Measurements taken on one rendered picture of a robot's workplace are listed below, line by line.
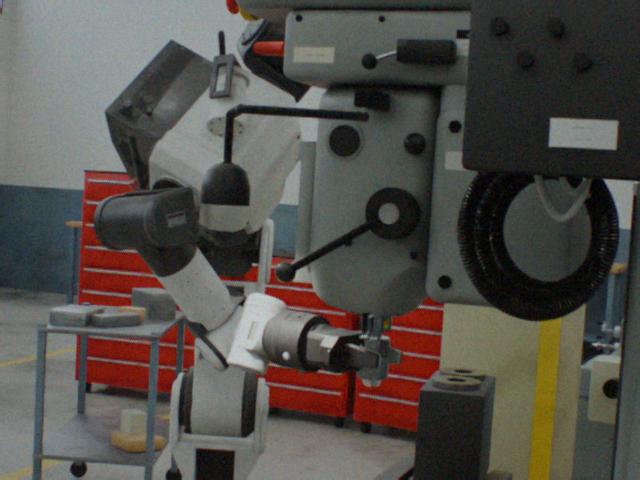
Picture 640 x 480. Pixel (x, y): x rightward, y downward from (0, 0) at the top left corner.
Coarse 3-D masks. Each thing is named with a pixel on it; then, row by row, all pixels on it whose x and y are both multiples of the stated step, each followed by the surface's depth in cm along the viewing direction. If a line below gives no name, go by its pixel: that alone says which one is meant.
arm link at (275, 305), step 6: (252, 294) 175; (258, 294) 174; (246, 300) 178; (252, 300) 174; (258, 300) 173; (264, 300) 173; (270, 300) 173; (276, 300) 174; (264, 306) 173; (270, 306) 173; (276, 306) 174; (282, 306) 174; (276, 312) 174; (240, 318) 182; (234, 336) 182
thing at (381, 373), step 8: (360, 344) 160; (384, 352) 159; (384, 360) 159; (360, 368) 160; (368, 368) 159; (376, 368) 159; (384, 368) 159; (360, 376) 159; (368, 376) 159; (376, 376) 159; (384, 376) 159
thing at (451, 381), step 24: (432, 384) 201; (456, 384) 197; (480, 384) 200; (432, 408) 197; (456, 408) 196; (480, 408) 195; (432, 432) 197; (456, 432) 196; (480, 432) 195; (432, 456) 197; (456, 456) 196; (480, 456) 195
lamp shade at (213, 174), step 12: (216, 168) 157; (228, 168) 157; (240, 168) 158; (204, 180) 158; (216, 180) 156; (228, 180) 156; (240, 180) 157; (204, 192) 157; (216, 192) 156; (228, 192) 156; (240, 192) 156; (216, 204) 156; (228, 204) 156; (240, 204) 157
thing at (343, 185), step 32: (352, 96) 151; (416, 96) 148; (320, 128) 154; (352, 128) 150; (384, 128) 149; (416, 128) 148; (320, 160) 154; (352, 160) 151; (384, 160) 149; (416, 160) 148; (320, 192) 154; (352, 192) 151; (416, 192) 148; (320, 224) 154; (352, 224) 151; (352, 256) 151; (384, 256) 150; (416, 256) 148; (320, 288) 156; (352, 288) 153; (384, 288) 151; (416, 288) 152
